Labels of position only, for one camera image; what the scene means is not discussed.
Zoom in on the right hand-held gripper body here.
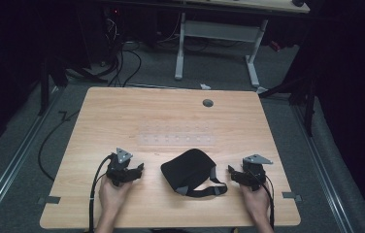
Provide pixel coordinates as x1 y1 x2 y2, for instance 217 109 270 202
241 153 274 192

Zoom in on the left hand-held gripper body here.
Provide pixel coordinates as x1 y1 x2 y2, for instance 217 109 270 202
106 148 140 187

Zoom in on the black eye mask with strap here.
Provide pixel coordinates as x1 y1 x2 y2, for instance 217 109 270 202
160 148 229 199

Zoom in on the person's left hand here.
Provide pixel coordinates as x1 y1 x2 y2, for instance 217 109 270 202
98 175 134 216

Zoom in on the person's right hand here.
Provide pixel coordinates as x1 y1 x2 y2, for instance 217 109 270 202
239 183 272 222

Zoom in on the grey tape strip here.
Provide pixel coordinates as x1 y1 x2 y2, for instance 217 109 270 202
282 191 303 203
37 195 62 206

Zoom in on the clear plastic sheet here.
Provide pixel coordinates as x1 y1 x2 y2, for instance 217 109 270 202
138 123 217 147

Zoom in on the black metal stand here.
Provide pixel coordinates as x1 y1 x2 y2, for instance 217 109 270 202
37 54 109 117
257 76 320 138

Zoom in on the white-legged desk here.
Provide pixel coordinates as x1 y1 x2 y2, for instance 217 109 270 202
106 0 311 89

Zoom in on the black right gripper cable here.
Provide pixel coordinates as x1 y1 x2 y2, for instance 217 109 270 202
261 174 276 230

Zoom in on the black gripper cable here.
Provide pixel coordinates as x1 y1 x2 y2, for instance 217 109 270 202
87 153 115 233
261 174 276 230

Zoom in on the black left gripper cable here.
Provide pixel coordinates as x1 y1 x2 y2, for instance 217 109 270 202
87 153 115 233

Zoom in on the metal floor rail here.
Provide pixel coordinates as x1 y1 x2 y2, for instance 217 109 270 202
0 85 67 227
291 103 355 233

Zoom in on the black floor cable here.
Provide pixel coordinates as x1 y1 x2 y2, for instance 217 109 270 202
37 110 82 183

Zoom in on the bundle of black cables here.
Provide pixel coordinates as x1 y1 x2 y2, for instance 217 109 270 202
99 18 144 88

